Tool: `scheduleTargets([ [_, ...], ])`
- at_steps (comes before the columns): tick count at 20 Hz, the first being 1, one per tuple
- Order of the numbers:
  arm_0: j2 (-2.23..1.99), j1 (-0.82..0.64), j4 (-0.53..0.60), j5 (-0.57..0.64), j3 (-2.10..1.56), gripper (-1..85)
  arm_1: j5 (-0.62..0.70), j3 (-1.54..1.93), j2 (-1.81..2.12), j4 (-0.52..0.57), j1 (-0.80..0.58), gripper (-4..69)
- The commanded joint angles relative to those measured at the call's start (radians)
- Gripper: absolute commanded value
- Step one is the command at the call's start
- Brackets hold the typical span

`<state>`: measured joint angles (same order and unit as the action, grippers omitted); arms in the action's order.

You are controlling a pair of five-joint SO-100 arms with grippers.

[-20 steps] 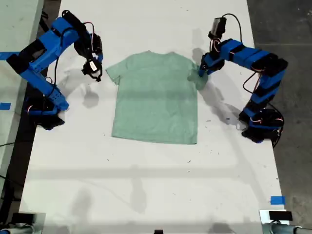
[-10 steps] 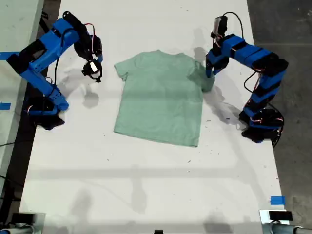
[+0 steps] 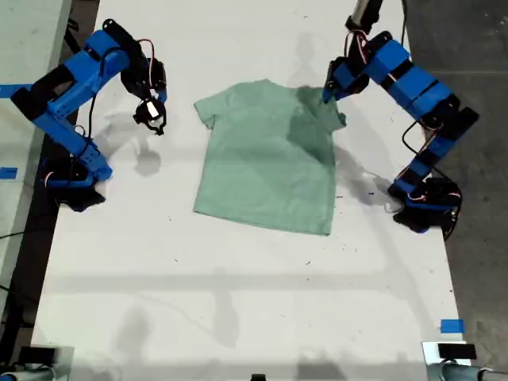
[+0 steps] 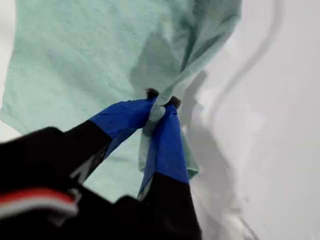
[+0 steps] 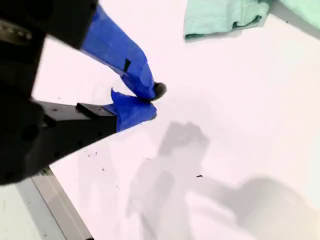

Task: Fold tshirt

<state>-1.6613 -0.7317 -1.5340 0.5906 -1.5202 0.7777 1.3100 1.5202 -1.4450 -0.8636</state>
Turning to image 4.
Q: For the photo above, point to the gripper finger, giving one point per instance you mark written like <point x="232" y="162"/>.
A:
<point x="120" y="117"/>
<point x="167" y="155"/>

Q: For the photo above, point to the pale green t-shirt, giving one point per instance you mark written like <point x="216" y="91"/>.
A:
<point x="75" y="62"/>

